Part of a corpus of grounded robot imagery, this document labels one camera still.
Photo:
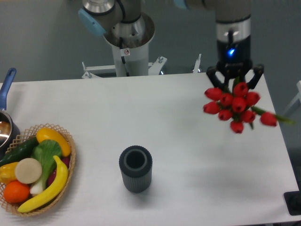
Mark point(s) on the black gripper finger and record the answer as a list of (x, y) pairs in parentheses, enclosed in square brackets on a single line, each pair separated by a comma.
[(257, 70), (211, 74)]

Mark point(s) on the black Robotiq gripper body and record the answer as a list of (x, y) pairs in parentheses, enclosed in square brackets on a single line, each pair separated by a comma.
[(234, 60)]

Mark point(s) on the red tulip bouquet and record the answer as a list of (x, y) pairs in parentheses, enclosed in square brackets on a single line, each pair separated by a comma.
[(239, 107)]

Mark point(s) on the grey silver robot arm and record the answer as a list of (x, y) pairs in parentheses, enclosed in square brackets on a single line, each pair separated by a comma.
[(129, 31)]

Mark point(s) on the dark grey ribbed vase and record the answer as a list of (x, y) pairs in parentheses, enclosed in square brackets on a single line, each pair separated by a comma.
[(135, 164)]

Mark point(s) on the black device at table edge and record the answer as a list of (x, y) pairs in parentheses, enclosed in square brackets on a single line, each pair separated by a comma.
[(293, 202)]

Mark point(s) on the dark red plastic vegetable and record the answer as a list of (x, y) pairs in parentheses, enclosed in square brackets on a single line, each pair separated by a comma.
[(66, 161)]

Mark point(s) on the yellow plastic squash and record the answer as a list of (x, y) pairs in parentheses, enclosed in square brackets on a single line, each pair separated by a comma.
[(51, 134)]

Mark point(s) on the green plastic bok choy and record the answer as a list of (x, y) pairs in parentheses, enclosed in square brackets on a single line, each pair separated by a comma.
[(44, 153)]

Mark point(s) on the yellow plastic banana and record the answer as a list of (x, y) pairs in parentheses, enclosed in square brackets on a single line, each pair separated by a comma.
[(49, 193)]

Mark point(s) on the green plastic cucumber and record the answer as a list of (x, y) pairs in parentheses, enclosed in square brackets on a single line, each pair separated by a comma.
[(22, 151)]

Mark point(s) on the beige round disc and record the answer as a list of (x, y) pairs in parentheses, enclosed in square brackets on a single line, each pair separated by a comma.
[(28, 171)]

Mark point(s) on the yellow plastic bell pepper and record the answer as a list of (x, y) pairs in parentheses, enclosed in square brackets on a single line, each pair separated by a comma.
[(7, 173)]

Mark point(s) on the orange plastic fruit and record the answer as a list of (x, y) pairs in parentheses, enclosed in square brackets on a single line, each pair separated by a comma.
[(16, 192)]

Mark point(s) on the woven wicker basket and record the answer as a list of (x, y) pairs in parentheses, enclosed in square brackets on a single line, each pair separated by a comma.
[(22, 137)]

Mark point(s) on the white frame at right edge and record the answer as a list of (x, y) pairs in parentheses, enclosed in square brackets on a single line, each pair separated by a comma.
[(294, 104)]

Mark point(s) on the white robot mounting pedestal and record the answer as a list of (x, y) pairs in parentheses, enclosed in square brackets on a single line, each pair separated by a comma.
[(127, 62)]

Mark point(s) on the blue handled saucepan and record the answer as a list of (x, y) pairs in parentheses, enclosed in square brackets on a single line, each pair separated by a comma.
[(8, 129)]

